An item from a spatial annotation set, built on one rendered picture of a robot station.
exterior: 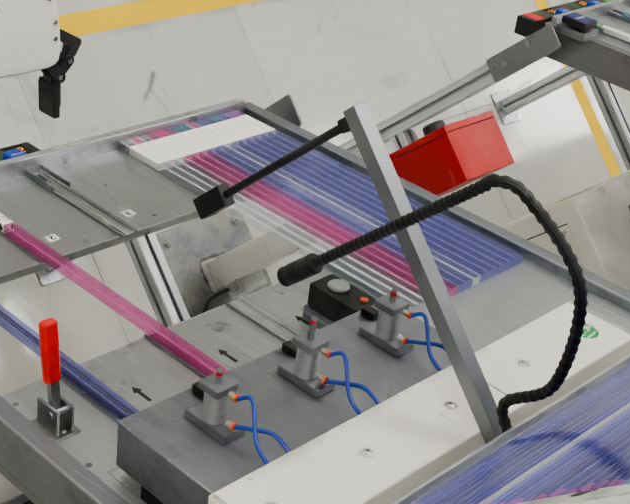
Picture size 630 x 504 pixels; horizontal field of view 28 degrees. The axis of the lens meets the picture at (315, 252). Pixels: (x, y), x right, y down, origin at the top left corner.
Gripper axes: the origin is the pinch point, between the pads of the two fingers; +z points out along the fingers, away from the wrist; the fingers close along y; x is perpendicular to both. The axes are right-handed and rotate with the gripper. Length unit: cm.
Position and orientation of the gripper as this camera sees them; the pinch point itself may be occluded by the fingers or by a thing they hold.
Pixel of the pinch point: (13, 115)
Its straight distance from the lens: 140.1
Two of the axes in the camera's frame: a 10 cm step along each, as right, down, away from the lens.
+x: 7.0, 3.8, -6.0
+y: -7.1, 2.7, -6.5
